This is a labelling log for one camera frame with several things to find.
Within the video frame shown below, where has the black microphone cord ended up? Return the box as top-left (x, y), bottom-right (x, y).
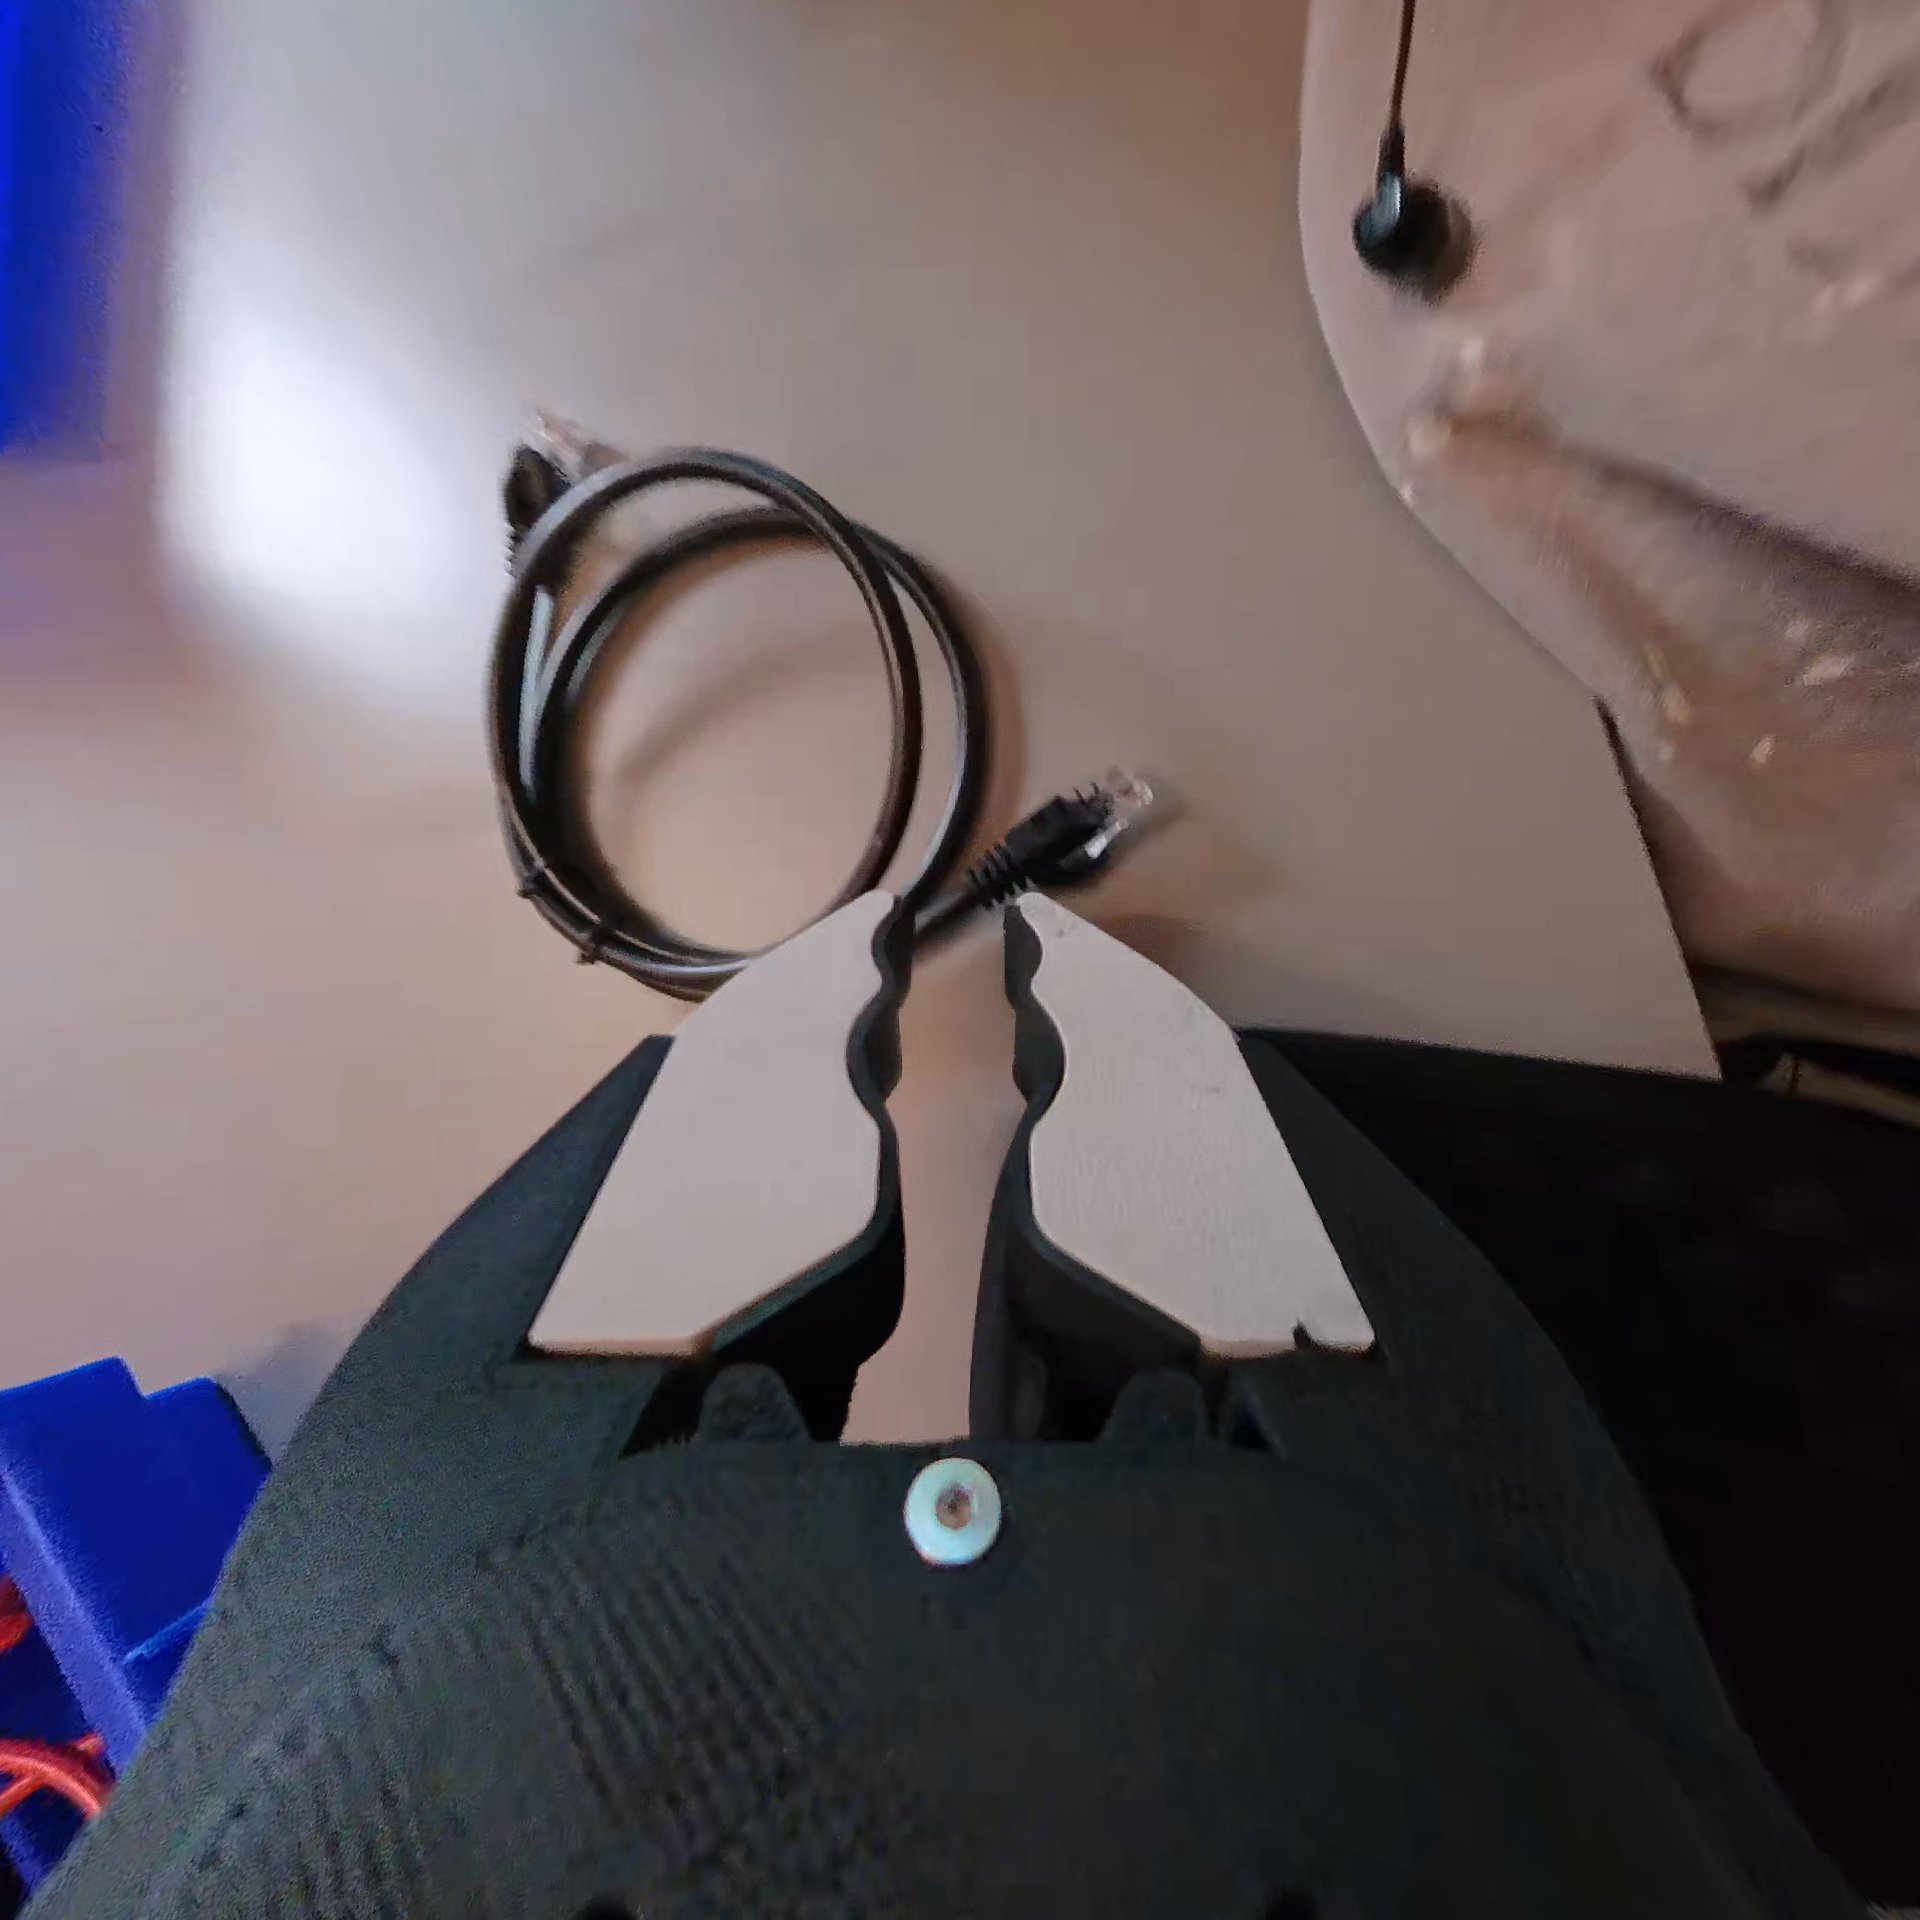
top-left (1349, 0), bottom-right (1476, 297)

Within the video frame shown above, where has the red ethernet cable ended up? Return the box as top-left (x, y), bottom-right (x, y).
top-left (0, 1570), bottom-right (116, 1828)

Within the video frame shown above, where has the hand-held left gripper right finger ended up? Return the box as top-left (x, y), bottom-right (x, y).
top-left (969, 895), bottom-right (1380, 1430)

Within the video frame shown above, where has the black ethernet cable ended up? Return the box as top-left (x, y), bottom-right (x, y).
top-left (491, 401), bottom-right (1160, 1005)

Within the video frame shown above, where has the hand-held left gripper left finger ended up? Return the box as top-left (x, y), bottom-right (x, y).
top-left (521, 890), bottom-right (915, 1430)

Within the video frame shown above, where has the person's torso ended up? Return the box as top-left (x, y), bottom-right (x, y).
top-left (1296, 0), bottom-right (1920, 1053)

